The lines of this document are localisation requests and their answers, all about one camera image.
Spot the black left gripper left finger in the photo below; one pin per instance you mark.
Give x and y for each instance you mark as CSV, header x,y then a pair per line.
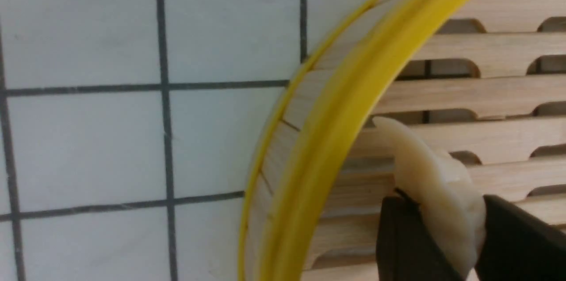
x,y
405,250

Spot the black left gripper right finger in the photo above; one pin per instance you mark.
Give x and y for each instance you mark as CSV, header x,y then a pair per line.
x,y
519,246

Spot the white dumpling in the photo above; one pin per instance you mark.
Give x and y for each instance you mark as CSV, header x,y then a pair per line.
x,y
452,208

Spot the bamboo steamer tray yellow rim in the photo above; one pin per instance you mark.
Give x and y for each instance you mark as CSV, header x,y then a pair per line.
x,y
483,79

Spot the white checkered tablecloth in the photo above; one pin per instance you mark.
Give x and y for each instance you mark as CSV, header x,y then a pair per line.
x,y
128,127

